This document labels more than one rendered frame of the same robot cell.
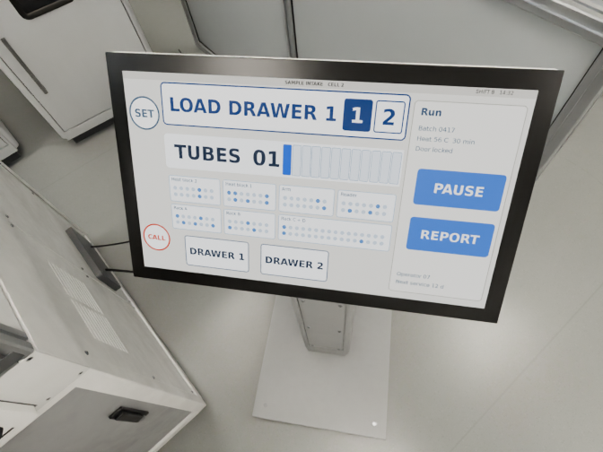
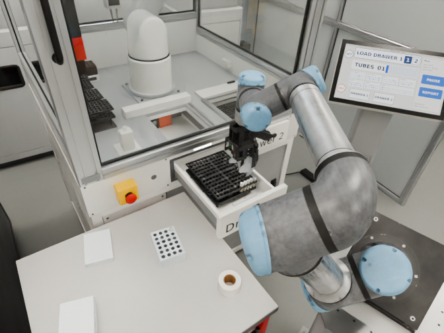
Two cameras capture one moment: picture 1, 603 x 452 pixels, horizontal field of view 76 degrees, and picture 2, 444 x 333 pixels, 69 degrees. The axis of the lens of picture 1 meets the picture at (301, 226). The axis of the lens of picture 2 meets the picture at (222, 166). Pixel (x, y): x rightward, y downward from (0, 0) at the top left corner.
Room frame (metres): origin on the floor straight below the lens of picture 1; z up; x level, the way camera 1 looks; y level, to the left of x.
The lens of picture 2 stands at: (-1.17, 0.81, 1.69)
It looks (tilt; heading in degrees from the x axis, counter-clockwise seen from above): 39 degrees down; 358
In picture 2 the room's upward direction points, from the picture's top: 4 degrees clockwise
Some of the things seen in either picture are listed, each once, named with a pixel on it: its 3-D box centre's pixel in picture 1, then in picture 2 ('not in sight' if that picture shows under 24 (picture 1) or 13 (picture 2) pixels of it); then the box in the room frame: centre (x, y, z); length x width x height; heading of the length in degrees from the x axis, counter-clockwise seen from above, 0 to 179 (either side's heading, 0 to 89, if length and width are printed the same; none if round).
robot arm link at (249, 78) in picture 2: not in sight; (250, 92); (-0.33, 0.72, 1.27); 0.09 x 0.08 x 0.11; 2
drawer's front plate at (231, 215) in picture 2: not in sight; (252, 210); (-0.41, 0.67, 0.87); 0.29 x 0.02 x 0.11; 124
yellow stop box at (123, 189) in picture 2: not in sight; (127, 192); (-0.35, 1.11, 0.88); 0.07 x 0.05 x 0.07; 124
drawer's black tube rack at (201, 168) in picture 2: not in sight; (220, 178); (-0.25, 0.78, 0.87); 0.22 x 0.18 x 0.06; 34
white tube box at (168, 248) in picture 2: not in sight; (167, 246); (-0.50, 0.96, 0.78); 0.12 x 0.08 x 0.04; 25
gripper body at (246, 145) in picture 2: not in sight; (242, 138); (-0.33, 0.72, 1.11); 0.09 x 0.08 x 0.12; 124
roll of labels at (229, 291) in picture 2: not in sight; (229, 283); (-0.63, 0.75, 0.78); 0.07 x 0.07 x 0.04
